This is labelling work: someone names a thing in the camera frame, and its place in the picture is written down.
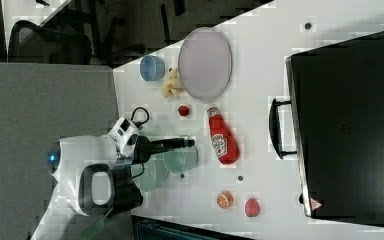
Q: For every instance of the yellow banana bunch toy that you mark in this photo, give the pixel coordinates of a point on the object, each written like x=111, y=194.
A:
x=172, y=86

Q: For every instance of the toy strawberry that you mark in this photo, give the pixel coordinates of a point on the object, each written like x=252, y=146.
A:
x=183, y=110

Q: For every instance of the blue bowl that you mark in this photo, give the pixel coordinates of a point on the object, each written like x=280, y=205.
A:
x=152, y=68

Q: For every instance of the black toaster oven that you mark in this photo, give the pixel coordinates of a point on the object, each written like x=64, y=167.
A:
x=336, y=96

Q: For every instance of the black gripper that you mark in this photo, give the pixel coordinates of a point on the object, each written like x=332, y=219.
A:
x=144, y=148

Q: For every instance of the red ketchup bottle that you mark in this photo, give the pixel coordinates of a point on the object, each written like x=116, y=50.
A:
x=222, y=139

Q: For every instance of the green oval strainer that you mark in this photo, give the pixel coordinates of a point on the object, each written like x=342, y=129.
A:
x=151, y=175

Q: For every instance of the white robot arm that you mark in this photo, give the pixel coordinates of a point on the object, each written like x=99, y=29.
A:
x=83, y=170

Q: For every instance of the orange slice toy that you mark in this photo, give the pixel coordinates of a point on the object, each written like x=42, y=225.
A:
x=225, y=200

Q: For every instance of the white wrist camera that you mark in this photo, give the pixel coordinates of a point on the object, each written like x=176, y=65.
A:
x=125, y=134

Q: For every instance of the green mug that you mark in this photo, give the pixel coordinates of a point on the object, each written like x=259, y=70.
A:
x=182, y=159

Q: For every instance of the black office chair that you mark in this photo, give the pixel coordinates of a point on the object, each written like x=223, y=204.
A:
x=50, y=44

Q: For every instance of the lilac round plate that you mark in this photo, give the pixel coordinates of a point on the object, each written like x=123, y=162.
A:
x=205, y=64

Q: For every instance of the red toy fruit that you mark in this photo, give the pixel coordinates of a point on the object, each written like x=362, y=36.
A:
x=252, y=208

